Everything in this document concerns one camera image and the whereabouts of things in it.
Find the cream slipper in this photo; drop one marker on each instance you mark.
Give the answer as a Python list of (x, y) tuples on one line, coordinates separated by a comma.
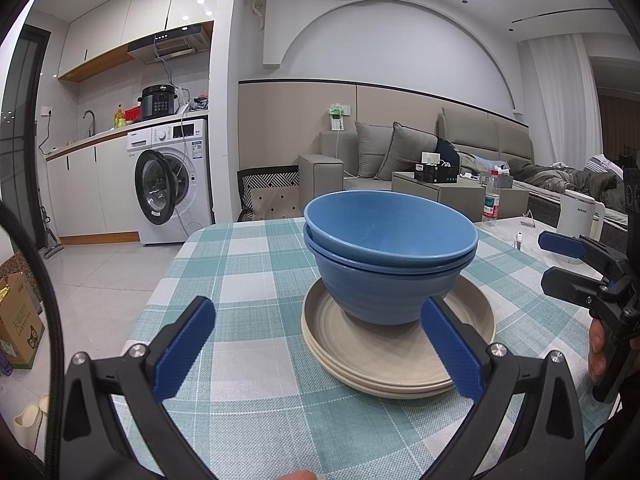
[(44, 405), (27, 417)]

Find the person's left hand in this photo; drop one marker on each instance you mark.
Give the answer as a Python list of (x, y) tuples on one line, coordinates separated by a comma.
[(297, 476)]

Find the green wall charger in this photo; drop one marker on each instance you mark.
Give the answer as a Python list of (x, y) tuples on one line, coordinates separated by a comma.
[(338, 116)]

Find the red container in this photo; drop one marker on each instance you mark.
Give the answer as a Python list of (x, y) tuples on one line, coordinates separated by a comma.
[(133, 115)]

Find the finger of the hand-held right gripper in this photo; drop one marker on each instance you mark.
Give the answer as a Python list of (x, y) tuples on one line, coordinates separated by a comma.
[(560, 244), (570, 285)]

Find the range hood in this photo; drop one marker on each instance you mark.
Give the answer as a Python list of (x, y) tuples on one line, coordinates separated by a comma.
[(172, 45)]

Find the small white stick device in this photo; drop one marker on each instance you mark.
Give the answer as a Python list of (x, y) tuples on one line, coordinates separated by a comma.
[(519, 241)]

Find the clear water bottle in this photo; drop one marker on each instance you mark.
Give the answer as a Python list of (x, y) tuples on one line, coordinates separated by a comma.
[(491, 200)]

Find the white sheer curtain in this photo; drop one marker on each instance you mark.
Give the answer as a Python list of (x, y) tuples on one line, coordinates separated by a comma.
[(562, 100)]

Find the metal phone stand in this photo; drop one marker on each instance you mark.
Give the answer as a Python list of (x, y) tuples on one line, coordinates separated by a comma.
[(528, 220)]

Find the cardboard box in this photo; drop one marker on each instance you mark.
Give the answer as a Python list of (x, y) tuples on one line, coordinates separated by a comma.
[(20, 320)]

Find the white kitchen base cabinets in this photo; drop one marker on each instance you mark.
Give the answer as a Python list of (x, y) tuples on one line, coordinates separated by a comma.
[(90, 190)]

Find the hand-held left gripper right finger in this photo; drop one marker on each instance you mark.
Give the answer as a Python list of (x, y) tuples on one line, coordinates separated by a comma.
[(452, 350)]

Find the white washing machine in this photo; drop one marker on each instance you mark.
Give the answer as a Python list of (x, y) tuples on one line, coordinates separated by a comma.
[(192, 180)]

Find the white box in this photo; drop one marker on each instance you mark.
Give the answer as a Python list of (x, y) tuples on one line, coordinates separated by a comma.
[(430, 159)]

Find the dark grey bedding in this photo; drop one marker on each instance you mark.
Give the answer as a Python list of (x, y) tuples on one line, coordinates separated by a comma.
[(565, 177)]

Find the white electric kettle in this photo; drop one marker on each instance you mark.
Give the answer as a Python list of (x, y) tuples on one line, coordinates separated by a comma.
[(575, 225)]

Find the person's right hand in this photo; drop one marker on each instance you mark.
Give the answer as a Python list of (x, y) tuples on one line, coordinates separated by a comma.
[(597, 350)]

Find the light blue bowl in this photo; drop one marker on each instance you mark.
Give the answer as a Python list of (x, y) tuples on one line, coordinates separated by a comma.
[(390, 225)]

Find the grey floor mop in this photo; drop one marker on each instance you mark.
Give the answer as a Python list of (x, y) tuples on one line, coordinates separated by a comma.
[(50, 245)]

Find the black box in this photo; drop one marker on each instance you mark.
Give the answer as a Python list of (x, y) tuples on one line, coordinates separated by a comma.
[(435, 175)]

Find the yellow bottle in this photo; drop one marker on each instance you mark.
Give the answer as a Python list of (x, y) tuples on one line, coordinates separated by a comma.
[(120, 119)]

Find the black pressure cooker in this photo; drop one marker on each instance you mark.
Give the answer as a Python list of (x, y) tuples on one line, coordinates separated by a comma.
[(157, 102)]

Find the grey side cabinet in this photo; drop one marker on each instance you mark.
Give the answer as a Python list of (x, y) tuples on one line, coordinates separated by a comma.
[(450, 195)]

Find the dark navy cushion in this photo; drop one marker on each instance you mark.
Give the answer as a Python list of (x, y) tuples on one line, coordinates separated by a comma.
[(447, 152)]

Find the dark blue bowl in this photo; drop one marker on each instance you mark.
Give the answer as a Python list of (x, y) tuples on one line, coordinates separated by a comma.
[(385, 295)]

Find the curved metal faucet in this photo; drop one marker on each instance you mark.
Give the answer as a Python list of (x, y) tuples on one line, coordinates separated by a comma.
[(92, 116)]

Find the white wall cabinets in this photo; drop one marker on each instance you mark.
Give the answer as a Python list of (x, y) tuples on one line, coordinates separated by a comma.
[(125, 20)]

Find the teal checked tablecloth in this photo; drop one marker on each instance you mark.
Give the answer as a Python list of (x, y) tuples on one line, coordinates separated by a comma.
[(250, 280)]

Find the black framed glass door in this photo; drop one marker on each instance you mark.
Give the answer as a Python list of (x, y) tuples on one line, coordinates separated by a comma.
[(20, 135)]

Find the grey sofa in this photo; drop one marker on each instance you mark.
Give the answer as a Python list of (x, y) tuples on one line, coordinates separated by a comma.
[(320, 175)]

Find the grey cushion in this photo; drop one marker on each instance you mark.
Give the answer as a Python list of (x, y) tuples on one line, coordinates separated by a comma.
[(407, 152), (372, 150)]

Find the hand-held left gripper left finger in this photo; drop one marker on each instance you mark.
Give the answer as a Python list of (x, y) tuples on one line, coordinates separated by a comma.
[(185, 350)]

